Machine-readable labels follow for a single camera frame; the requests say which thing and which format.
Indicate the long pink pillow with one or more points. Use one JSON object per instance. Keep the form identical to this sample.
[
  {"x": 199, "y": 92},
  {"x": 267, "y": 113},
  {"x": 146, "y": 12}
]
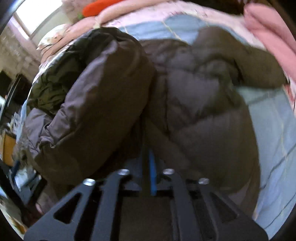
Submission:
[{"x": 88, "y": 23}]

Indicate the blue and pink quilt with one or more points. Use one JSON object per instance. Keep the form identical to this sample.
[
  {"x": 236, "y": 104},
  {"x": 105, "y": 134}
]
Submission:
[{"x": 273, "y": 118}]

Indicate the orange carrot plush toy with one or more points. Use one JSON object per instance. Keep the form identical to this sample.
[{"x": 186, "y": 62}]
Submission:
[{"x": 93, "y": 9}]

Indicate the floral lace curtain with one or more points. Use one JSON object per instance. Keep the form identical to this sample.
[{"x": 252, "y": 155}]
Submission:
[{"x": 18, "y": 55}]

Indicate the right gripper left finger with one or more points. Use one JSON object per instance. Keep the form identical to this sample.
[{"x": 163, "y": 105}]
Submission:
[{"x": 139, "y": 180}]

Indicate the floral white pillow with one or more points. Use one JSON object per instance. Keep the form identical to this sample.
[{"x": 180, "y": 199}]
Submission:
[{"x": 53, "y": 36}]

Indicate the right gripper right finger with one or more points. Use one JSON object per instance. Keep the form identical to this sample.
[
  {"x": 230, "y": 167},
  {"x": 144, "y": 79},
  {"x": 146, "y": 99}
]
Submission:
[{"x": 160, "y": 184}]

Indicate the dark brown puffer jacket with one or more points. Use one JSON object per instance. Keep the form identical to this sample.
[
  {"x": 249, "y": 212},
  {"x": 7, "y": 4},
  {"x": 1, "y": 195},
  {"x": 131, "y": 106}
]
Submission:
[{"x": 107, "y": 91}]

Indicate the wooden bedside cabinet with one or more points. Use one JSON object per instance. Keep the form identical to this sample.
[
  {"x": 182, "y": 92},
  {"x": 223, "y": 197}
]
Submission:
[{"x": 8, "y": 141}]

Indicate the pink folded blanket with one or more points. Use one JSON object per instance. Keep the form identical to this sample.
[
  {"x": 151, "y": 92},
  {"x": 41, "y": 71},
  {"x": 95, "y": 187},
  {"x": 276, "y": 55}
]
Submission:
[{"x": 268, "y": 26}]

